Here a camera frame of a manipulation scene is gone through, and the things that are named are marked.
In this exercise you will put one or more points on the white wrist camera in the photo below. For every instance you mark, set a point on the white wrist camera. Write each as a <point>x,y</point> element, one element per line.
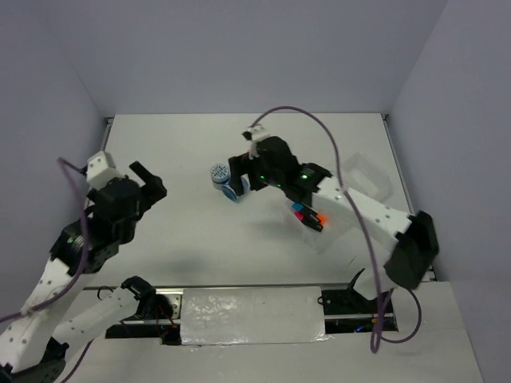
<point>100,170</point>
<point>254,135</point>

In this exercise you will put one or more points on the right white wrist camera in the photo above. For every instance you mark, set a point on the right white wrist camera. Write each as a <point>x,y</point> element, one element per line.
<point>254,135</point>

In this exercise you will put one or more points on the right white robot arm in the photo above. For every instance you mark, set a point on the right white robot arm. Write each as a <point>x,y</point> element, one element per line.
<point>410,240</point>

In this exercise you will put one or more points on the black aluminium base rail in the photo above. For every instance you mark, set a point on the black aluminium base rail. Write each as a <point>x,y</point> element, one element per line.
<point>343,312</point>

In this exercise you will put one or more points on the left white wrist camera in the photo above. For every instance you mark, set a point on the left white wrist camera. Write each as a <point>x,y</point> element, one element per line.
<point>100,170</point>

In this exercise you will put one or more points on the pink cap highlighter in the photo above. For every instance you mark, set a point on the pink cap highlighter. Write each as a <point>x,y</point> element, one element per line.
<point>310,220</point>

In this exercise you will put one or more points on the orange cap highlighter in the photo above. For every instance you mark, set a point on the orange cap highlighter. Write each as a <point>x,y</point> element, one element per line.
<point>319,217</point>

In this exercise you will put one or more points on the blue cap highlighter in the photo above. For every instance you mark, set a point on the blue cap highlighter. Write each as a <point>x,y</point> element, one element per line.
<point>301,207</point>

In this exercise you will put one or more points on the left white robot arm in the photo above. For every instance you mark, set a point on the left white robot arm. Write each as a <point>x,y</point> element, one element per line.
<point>39,340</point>

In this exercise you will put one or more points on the white foil front panel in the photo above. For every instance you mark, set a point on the white foil front panel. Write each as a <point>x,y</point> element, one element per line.
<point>252,316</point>

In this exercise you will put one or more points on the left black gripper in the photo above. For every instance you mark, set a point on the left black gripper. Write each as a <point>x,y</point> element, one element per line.
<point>153,188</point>

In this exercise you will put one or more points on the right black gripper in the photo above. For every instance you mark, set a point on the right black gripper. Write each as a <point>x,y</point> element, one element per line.
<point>235,165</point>

